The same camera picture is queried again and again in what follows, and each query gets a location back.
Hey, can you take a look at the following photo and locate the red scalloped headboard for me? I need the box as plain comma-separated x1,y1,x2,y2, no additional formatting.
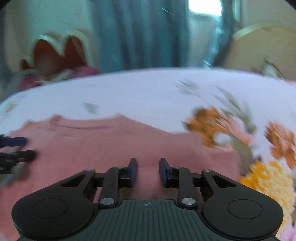
19,35,93,77

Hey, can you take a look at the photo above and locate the small floral pillow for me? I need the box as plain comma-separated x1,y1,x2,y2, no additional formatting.
262,57,287,80

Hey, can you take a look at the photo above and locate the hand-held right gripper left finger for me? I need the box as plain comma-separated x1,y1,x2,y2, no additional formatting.
59,158,139,208

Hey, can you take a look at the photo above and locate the bright window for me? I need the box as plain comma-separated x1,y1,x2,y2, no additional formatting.
187,0,223,17

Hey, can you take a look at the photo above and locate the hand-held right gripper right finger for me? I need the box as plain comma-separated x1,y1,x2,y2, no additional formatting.
159,158,238,208

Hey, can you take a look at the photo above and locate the tied blue curtain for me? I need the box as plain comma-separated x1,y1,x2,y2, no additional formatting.
208,0,241,68

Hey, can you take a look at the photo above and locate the cream arched headboard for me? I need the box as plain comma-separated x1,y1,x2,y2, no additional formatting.
222,23,296,82

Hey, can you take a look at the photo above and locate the pile of clothes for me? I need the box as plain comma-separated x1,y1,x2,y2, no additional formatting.
4,66,99,93

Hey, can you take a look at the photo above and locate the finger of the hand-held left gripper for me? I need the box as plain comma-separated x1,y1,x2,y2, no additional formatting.
0,150,37,163
0,136,28,148

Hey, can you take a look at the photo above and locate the floral bed sheet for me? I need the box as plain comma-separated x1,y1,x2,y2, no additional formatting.
0,67,296,241

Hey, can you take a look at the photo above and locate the wide blue curtain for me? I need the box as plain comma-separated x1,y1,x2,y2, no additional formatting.
90,0,190,73

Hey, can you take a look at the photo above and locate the pink long-sleeved sweater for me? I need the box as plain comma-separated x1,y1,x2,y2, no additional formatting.
0,113,244,241

